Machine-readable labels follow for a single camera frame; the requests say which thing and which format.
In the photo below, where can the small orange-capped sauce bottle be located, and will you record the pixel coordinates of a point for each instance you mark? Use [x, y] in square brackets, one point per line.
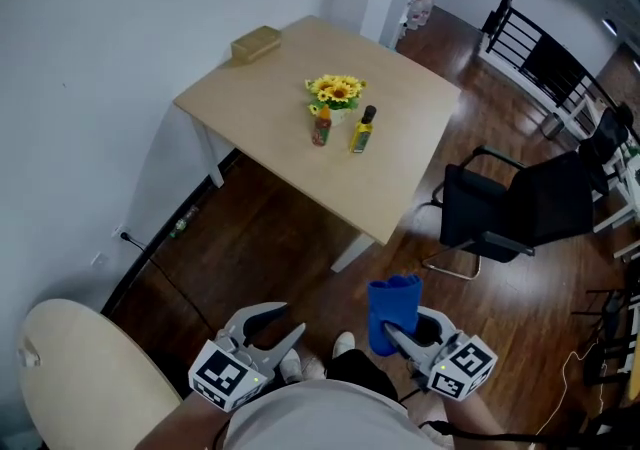
[321, 130]

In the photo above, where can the person's white shoe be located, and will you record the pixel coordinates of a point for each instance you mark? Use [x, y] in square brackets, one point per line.
[291, 366]
[344, 344]

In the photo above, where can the sunflowers in white pot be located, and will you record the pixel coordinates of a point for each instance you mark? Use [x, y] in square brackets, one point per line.
[337, 90]

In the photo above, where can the blue cloth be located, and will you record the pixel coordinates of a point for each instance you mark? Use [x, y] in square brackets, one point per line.
[392, 303]

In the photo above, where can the white cabinet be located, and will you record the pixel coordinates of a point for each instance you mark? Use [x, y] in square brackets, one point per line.
[402, 13]

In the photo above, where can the round beige table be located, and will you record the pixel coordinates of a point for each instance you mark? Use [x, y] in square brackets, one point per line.
[90, 378]

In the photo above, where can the person's left white shoe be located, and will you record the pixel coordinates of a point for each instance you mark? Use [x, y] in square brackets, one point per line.
[291, 366]

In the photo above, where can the black metal stand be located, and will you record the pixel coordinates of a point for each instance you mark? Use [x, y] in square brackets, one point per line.
[612, 318]

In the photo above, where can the person's right forearm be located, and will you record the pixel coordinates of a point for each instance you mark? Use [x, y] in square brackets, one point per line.
[475, 418]

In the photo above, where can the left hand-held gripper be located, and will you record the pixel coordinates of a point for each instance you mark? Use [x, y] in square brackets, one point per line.
[225, 375]

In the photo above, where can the wooden box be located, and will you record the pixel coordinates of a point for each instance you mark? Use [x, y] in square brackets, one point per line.
[255, 44]

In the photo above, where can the person's left forearm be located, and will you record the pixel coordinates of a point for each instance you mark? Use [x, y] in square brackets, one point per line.
[185, 423]

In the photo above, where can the black mesh office chair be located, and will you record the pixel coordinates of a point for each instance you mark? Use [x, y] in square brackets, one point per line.
[540, 208]

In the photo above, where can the person's right white shoe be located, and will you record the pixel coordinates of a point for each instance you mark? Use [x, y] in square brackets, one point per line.
[344, 344]

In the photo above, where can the person's white shirt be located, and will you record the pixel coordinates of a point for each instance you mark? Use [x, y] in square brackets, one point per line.
[325, 418]

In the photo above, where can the wall socket with black plug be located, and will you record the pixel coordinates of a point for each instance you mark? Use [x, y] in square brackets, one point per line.
[125, 236]

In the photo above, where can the green-label plastic bottle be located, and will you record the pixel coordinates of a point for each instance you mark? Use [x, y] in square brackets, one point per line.
[182, 222]

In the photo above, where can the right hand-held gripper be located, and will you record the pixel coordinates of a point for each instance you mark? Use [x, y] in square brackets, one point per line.
[462, 368]

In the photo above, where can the yellow oil bottle black cap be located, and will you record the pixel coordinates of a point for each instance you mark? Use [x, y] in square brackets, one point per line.
[361, 135]

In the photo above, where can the black swivel chair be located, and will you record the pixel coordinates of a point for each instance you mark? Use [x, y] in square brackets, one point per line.
[602, 153]

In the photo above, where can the white desk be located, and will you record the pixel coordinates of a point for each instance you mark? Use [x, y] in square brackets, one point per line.
[627, 188]
[582, 108]

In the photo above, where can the black metal railing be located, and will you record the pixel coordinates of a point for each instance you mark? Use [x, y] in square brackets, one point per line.
[550, 58]

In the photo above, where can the person's black shorts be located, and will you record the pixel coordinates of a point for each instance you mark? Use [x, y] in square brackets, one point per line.
[360, 370]

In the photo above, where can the steel trash can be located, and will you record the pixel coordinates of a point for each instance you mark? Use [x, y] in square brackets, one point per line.
[552, 127]

